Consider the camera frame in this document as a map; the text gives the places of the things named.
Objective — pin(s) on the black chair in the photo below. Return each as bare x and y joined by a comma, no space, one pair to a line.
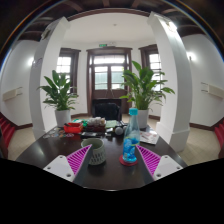
106,110

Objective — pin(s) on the printed magazine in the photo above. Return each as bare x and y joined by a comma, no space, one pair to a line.
149,137

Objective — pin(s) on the grey headphones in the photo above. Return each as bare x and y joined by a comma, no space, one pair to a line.
119,130

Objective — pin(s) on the dark wooden double door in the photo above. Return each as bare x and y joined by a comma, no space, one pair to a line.
108,76

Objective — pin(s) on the black phone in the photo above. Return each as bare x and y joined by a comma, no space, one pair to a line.
90,135

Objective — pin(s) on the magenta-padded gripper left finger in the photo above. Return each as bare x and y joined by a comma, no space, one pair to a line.
60,166

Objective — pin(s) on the dark-framed window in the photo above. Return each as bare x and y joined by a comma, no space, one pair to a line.
65,65
155,61

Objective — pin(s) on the clear blue-capped drink bottle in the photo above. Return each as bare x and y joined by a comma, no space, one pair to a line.
131,140

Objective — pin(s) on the large potted green plant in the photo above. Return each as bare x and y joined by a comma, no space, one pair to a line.
145,86

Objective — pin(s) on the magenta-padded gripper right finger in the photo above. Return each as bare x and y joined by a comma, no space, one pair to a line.
165,166

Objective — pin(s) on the flat round red coaster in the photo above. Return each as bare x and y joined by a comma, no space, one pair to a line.
126,163

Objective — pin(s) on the green exit sign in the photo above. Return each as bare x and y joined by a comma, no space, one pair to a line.
103,45

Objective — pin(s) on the grey patterned ceramic cup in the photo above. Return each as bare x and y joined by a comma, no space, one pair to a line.
99,151

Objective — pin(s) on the red carpeted staircase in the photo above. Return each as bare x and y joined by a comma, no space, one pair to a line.
6,131
220,131

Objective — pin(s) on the small potted green plant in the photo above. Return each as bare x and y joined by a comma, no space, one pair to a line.
59,93

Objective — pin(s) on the white wall lamp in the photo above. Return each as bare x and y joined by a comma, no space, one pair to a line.
191,55
30,62

